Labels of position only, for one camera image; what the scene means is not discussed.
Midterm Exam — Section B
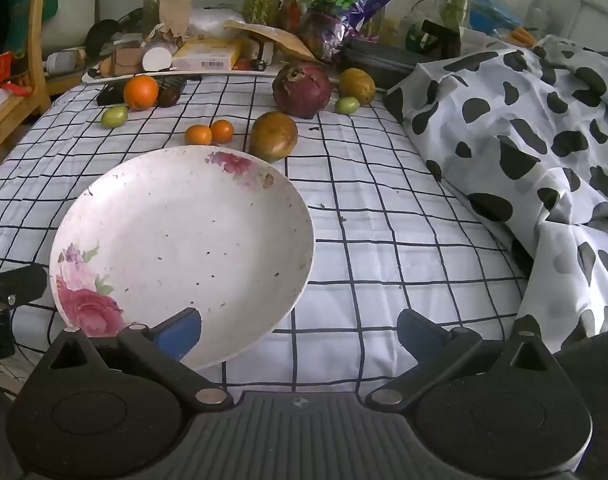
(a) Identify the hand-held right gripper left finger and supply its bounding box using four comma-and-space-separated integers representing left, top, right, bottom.
46, 307, 233, 413

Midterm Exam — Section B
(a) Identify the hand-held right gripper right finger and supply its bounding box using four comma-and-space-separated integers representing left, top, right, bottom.
365, 309, 557, 408

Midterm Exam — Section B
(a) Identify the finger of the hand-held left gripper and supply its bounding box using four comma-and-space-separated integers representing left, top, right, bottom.
0, 262, 48, 312

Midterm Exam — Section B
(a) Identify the white floral plate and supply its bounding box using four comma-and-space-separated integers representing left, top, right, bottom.
49, 145, 315, 372

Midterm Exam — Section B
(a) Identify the small tangerine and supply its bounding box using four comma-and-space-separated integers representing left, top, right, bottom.
210, 119, 235, 144
185, 125, 213, 146

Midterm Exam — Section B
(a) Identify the brownish yellow mango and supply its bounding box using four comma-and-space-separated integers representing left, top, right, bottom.
248, 111, 299, 163

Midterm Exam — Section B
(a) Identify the large orange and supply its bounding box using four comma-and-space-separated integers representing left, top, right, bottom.
123, 74, 159, 111

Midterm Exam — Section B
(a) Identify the checkered bedsheet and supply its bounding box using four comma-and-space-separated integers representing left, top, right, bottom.
0, 72, 534, 396

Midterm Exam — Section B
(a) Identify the dark cloth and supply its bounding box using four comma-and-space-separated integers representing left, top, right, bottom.
554, 327, 608, 480

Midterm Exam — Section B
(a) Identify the black flat device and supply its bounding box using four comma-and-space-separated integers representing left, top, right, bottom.
96, 76, 189, 107

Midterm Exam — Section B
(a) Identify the cow print blanket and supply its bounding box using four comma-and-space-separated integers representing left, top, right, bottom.
383, 34, 608, 353

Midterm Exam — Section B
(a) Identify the white cylinder speaker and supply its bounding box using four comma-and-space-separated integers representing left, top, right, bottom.
45, 50, 86, 75

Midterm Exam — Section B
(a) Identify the wooden chair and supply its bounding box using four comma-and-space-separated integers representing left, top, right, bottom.
0, 0, 53, 173

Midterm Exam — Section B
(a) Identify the dark brown fruit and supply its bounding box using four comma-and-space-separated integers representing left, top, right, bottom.
156, 82, 181, 108

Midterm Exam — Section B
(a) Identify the small brown cardboard box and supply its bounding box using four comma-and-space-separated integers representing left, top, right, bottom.
110, 47, 146, 77

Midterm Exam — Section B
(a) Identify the yellow passion fruit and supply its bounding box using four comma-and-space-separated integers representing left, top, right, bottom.
338, 68, 377, 106

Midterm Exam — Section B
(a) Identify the black round object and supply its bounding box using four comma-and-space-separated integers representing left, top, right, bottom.
85, 19, 146, 62

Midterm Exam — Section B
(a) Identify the white lidded jar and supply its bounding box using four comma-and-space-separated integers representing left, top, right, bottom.
142, 41, 179, 72

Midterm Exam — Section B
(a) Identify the white tray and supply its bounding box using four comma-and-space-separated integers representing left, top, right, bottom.
81, 57, 345, 83

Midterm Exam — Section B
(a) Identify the red pomegranate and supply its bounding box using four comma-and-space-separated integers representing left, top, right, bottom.
272, 61, 333, 120

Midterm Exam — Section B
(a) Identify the black zip case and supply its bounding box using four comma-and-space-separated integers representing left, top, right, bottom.
340, 39, 437, 92

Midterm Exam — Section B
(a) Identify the white paper bag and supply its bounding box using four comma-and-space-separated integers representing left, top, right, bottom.
43, 0, 104, 55

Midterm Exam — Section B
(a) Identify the yellow box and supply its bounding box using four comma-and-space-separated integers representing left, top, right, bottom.
171, 37, 245, 72

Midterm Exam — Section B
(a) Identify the black square object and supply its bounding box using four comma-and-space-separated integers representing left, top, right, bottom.
420, 20, 463, 59

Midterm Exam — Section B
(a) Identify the brown paper bag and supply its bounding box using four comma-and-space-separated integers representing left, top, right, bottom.
155, 0, 193, 41

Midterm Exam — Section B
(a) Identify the brown padded envelope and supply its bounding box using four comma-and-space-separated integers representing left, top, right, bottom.
224, 20, 319, 63

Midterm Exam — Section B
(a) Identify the clear plastic bag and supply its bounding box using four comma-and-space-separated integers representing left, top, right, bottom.
188, 6, 245, 38

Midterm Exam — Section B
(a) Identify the purple snack bag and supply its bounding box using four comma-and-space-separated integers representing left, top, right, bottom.
298, 0, 393, 63

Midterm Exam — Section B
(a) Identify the blue plastic object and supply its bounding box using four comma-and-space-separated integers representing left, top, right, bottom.
470, 0, 523, 32

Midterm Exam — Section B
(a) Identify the orange handled tool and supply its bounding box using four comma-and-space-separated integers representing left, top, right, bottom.
502, 26, 538, 47

